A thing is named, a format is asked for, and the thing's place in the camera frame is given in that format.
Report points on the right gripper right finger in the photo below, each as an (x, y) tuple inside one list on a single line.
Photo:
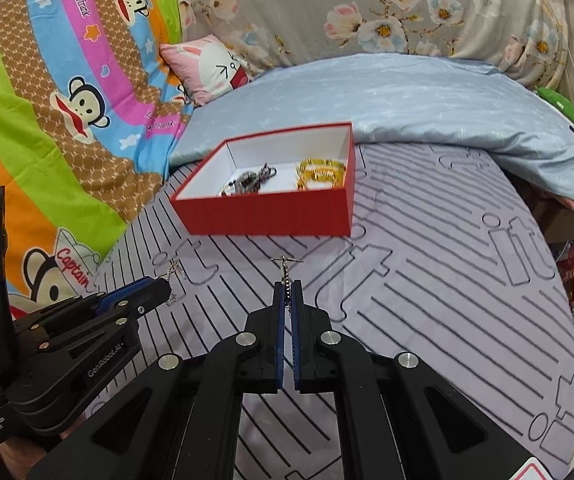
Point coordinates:
[(397, 418)]

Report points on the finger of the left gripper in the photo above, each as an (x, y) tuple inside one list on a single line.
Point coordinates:
[(124, 292), (144, 301)]

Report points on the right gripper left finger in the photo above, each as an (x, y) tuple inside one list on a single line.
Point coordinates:
[(179, 419)]

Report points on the red jewelry box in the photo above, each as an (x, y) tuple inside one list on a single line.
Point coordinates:
[(288, 182)]

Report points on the colourful monkey cartoon blanket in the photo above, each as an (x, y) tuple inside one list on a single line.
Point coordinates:
[(89, 116)]

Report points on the pink bunny pillow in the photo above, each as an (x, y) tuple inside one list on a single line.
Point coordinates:
[(206, 67)]

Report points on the light blue quilt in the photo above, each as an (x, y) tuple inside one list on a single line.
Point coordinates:
[(390, 97)]

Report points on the grey floral bedsheet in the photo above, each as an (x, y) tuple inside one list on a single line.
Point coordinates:
[(525, 39)]

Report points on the green plush object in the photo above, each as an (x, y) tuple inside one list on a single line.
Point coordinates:
[(557, 100)]

